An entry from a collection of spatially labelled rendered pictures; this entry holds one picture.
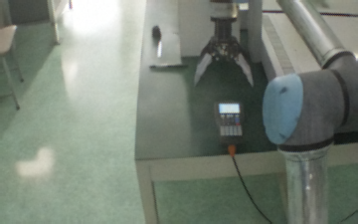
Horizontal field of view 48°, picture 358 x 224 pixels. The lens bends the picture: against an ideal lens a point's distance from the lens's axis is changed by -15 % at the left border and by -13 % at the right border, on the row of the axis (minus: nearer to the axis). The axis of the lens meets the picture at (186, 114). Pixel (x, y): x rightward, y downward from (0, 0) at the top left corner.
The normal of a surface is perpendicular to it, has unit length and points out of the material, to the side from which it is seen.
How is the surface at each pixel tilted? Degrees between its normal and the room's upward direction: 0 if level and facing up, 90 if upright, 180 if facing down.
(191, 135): 0
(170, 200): 0
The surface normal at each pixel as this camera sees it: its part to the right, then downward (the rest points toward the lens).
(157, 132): -0.03, -0.78
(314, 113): 0.20, 0.14
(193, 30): 0.05, 0.62
